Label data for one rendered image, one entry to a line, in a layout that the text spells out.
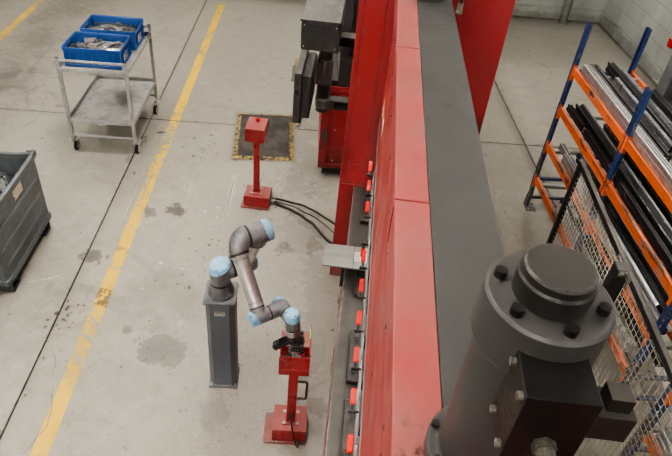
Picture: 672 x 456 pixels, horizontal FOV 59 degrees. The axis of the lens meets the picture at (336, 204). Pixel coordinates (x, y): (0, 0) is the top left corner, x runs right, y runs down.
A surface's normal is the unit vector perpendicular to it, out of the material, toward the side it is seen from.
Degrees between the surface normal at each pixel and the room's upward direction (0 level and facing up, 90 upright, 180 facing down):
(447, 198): 0
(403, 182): 0
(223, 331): 90
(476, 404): 90
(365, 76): 90
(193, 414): 0
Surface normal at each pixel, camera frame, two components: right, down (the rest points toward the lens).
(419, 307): 0.08, -0.79
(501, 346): -0.72, 0.37
